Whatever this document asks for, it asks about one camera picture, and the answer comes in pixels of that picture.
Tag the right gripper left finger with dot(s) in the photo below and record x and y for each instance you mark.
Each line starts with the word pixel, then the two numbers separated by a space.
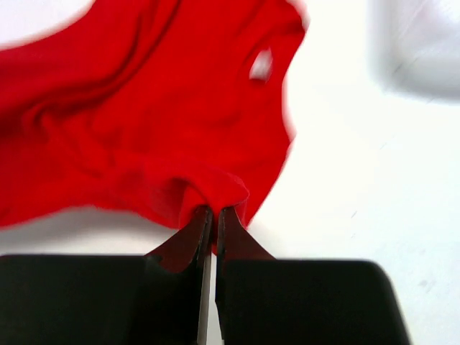
pixel 157 298

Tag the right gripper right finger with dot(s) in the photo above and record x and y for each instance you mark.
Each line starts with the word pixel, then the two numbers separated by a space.
pixel 264 300

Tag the red t-shirt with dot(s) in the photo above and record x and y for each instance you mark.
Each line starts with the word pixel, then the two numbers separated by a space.
pixel 150 107

